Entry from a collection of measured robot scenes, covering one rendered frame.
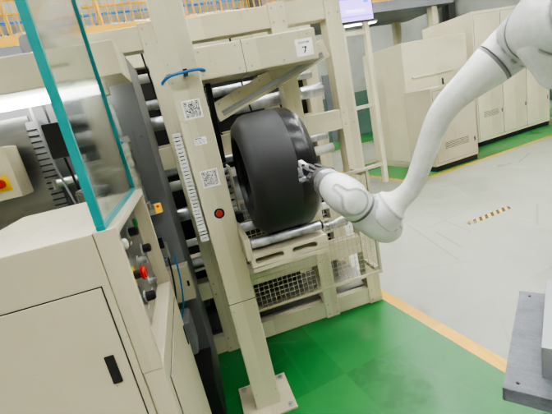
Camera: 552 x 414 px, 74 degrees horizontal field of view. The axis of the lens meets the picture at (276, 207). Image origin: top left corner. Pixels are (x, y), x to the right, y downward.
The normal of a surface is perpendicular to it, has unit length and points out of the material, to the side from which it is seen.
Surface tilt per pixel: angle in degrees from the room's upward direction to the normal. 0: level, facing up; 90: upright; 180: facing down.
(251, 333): 90
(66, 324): 90
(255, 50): 90
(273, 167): 77
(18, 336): 90
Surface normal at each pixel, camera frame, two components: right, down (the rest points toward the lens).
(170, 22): 0.25, 0.21
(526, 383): -0.21, -0.94
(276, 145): 0.11, -0.29
